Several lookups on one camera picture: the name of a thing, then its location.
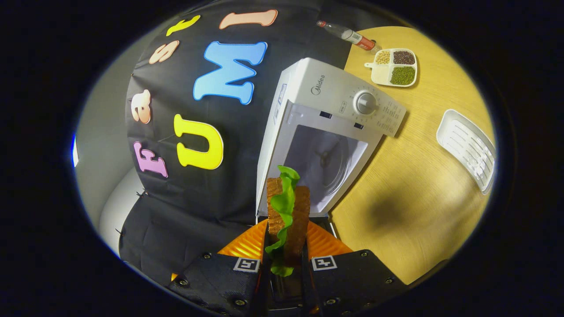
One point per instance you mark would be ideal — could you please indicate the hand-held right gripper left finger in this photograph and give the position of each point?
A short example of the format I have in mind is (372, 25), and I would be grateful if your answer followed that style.
(220, 277)

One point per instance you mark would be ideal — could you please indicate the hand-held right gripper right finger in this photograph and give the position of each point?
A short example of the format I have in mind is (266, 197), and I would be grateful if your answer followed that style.
(343, 281)

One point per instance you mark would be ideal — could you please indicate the bread slice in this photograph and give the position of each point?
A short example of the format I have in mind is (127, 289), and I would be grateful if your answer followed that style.
(299, 224)
(274, 207)

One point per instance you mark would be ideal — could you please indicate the green lettuce leaf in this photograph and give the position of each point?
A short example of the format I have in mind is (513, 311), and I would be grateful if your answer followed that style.
(284, 202)

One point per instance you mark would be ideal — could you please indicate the white microwave oven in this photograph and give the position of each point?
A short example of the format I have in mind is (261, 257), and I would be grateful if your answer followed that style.
(326, 101)

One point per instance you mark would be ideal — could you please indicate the black backdrop cloth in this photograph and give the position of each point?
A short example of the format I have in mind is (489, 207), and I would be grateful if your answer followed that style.
(185, 211)

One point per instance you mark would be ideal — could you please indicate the white ribbed tray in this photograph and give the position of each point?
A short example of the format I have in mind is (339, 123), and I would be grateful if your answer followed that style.
(467, 149)

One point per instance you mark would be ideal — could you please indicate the long ceiling light panel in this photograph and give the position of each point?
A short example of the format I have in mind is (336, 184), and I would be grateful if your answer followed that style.
(75, 152)

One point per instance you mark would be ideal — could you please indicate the white divided bean dish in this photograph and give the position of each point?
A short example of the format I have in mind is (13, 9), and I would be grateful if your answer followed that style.
(394, 66)

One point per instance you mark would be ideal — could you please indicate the clear red label bottle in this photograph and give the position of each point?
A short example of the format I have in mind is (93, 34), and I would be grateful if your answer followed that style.
(348, 34)

